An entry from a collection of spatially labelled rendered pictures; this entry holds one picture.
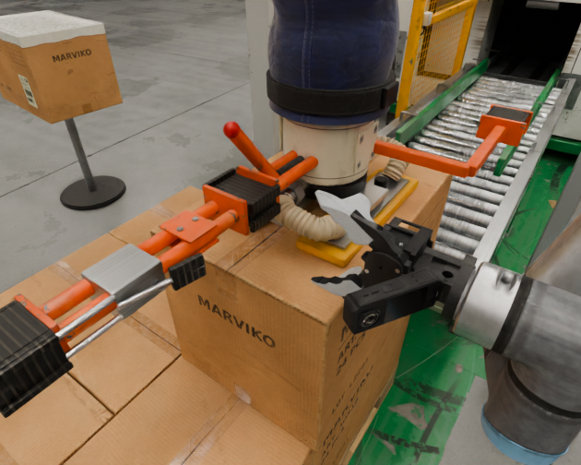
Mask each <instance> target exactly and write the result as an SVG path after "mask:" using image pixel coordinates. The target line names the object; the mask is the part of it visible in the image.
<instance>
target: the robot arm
mask: <svg viewBox="0 0 581 465"><path fill-rule="evenodd" d="M314 194H315V197H316V199H317V202H318V204H319V207H320V209H322V210H324V211H325V212H327V213H328V214H329V215H330V216H331V218H332V219H333V221H334V222H336V223H337V224H339V225H341V226H342V227H343V229H344V230H345V231H346V233H347V236H348V237H349V238H350V239H351V241H352V242H353V243H354V244H362V245H369V246H370V247H371V248H372V249H373V250H372V251H365V252H364V253H363V255H362V260H363V261H364V269H363V270H362V267H354V268H350V269H348V270H347V271H346V272H344V273H343V274H341V275H340V276H339V277H336V276H334V277H332V278H327V277H323V276H321V277H312V278H311V281H312V283H314V284H316V285H317V286H319V287H321V288H323V289H325V290H327V291H328V292H331V293H333V294H335V295H338V296H341V297H342V298H343V299H344V308H343V320H344V321H345V323H346V324H347V326H348V327H349V329H350V331H351V332H352V333H353V334H354V335H356V334H359V333H361V332H363V331H366V330H369V329H371V328H376V327H378V326H381V325H383V324H386V323H388V322H391V321H394V320H397V319H399V318H401V317H404V316H408V315H411V314H414V313H417V312H419V311H421V310H424V309H427V308H429V307H432V306H434V304H435V301H439V302H440V303H443V304H445V305H444V308H443V311H442V314H441V318H443V319H445V320H447V321H449V322H451V323H452V322H453V321H454V320H455V324H454V326H453V331H454V333H456V334H457V335H459V336H461V337H463V338H465V339H467V340H471V341H473V342H475V343H477V344H479V345H481V346H483V352H484V359H485V371H486V377H487V384H488V391H489V397H488V400H487V402H485V403H484V404H483V406H482V409H481V418H480V419H481V425H482V428H483V430H484V432H485V434H486V436H487V437H488V438H489V439H490V441H491V442H492V443H493V444H494V445H495V446H496V447H497V448H498V449H499V450H500V451H501V452H503V453H504V454H505V455H506V456H507V457H509V458H511V459H513V460H515V461H518V462H520V463H523V464H525V465H550V464H552V463H553V462H554V461H555V460H557V459H558V458H559V457H560V456H562V455H564V454H565V453H566V452H567V451H568V448H569V445H570V444H571V442H572V441H573V440H574V438H575V437H576V436H577V434H578V433H579V432H580V430H581V213H580V214H579V215H578V216H577V217H576V218H575V219H574V220H573V221H572V223H571V224H570V225H569V226H568V227H567V228H566V229H565V230H564V231H563V232H562V233H561V234H560V235H559V236H558V237H557V238H556V239H555V240H554V241H553V243H552V244H551V245H550V246H549V247H548V248H547V249H546V250H545V251H544V252H543V253H542V254H541V255H540V256H539V257H538V258H537V259H536V260H535V261H534V263H533V264H532V265H531V266H530V267H529V268H528V269H527V270H526V271H525V272H524V273H523V274H519V273H516V272H514V271H512V270H509V269H506V268H502V267H499V266H497V265H494V264H492V263H489V262H487V261H483V262H481V263H480V265H479V267H478V269H477V270H476V266H475V264H476V262H477V260H478V259H477V258H476V257H474V256H470V255H466V256H465V258H464V259H463V260H461V259H459V258H456V257H453V256H450V255H447V254H445V253H442V252H439V251H437V250H434V249H432V247H433V241H432V240H431V238H432V234H433V230H432V229H429V228H426V227H423V226H420V225H418V224H416V223H413V222H410V221H405V220H403V219H401V218H398V217H394V218H393V220H391V221H390V222H389V223H388V224H387V223H386V224H385V225H384V227H383V226H381V225H379V224H377V223H375V221H374V220H373V219H372V218H371V216H370V208H371V202H370V200H369V199H368V197H367V196H365V195H363V194H357V195H354V196H351V197H347V198H344V199H340V198H338V197H336V196H334V195H332V194H329V193H327V192H324V191H321V190H317V191H316V192H315V193H314ZM401 222H403V223H405V224H407V225H410V226H413V227H416V228H418V229H420V230H419V231H418V232H414V231H412V230H409V229H406V228H404V227H401V226H398V225H399V224H400V223H401Z"/></svg>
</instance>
